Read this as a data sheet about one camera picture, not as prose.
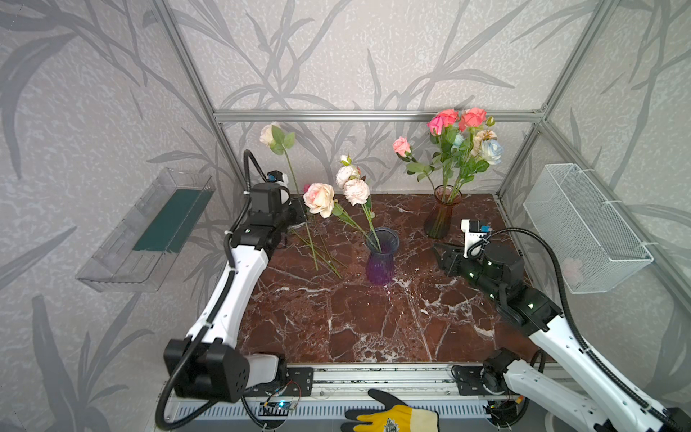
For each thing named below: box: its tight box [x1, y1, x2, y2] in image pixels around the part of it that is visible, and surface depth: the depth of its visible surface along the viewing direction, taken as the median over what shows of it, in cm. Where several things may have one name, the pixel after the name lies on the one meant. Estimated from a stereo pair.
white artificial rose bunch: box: [290, 182, 343, 279], surface depth 64 cm
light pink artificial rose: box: [392, 135, 435, 192], surface depth 84 cm
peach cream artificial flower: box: [471, 129, 499, 156], surface depth 88 cm
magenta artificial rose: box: [426, 117, 446, 201], surface depth 81 cm
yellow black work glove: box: [341, 388, 440, 432], surface depth 68 cm
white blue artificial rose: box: [456, 138, 504, 204], surface depth 80 cm
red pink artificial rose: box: [456, 108, 491, 200], surface depth 83 cm
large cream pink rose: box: [302, 182, 335, 219], surface depth 63 cm
